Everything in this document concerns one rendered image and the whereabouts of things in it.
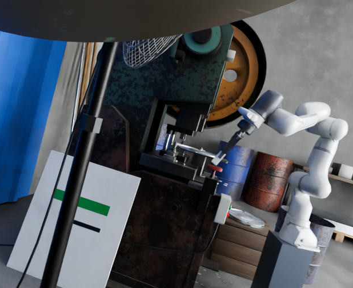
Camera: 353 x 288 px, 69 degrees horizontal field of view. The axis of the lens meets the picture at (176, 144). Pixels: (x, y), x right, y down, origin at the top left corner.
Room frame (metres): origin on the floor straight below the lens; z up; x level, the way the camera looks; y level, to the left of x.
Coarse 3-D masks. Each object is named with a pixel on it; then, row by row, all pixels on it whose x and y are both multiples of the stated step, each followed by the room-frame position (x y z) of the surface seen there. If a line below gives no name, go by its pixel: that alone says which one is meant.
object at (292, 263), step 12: (276, 240) 1.38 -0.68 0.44; (264, 252) 1.46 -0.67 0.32; (276, 252) 1.34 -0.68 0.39; (288, 252) 1.32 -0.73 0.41; (300, 252) 1.32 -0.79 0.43; (312, 252) 1.33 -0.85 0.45; (264, 264) 1.42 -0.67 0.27; (276, 264) 1.32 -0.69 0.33; (288, 264) 1.32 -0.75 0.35; (300, 264) 1.32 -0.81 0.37; (264, 276) 1.38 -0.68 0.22; (276, 276) 1.32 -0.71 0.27; (288, 276) 1.32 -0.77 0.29; (300, 276) 1.32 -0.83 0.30
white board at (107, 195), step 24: (48, 168) 1.30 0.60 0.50; (96, 168) 1.29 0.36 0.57; (48, 192) 1.27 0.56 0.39; (96, 192) 1.26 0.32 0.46; (120, 192) 1.25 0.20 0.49; (48, 216) 1.24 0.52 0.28; (96, 216) 1.23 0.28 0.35; (120, 216) 1.23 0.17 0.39; (24, 240) 1.22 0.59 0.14; (48, 240) 1.22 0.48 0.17; (72, 240) 1.21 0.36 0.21; (96, 240) 1.20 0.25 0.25; (120, 240) 1.20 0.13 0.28; (24, 264) 1.20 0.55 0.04; (72, 264) 1.18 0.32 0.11; (96, 264) 1.18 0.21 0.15
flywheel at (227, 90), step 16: (240, 32) 1.83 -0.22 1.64; (240, 48) 1.85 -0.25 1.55; (240, 64) 1.85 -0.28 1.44; (256, 64) 1.81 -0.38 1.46; (224, 80) 1.86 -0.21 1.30; (240, 80) 1.85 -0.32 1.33; (256, 80) 1.80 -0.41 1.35; (224, 96) 1.86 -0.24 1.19; (240, 96) 1.81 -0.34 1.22; (224, 112) 1.82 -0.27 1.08
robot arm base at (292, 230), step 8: (288, 216) 1.40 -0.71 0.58; (288, 224) 1.38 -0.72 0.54; (296, 224) 1.36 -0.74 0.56; (304, 224) 1.35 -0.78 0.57; (280, 232) 1.41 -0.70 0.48; (288, 232) 1.37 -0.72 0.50; (296, 232) 1.35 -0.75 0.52; (304, 232) 1.35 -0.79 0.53; (288, 240) 1.36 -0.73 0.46; (296, 240) 1.34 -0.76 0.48; (304, 240) 1.35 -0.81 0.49; (312, 240) 1.36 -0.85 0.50; (304, 248) 1.33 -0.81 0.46; (312, 248) 1.35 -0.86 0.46
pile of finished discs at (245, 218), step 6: (228, 210) 1.98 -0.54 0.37; (234, 210) 2.03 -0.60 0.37; (240, 210) 2.07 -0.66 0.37; (228, 216) 1.88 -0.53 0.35; (234, 216) 1.86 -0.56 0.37; (240, 216) 1.89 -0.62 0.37; (246, 216) 1.93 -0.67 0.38; (252, 216) 2.01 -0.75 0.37; (240, 222) 1.80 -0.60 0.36; (246, 222) 1.79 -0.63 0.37; (252, 222) 1.84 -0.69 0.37; (258, 222) 1.88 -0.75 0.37
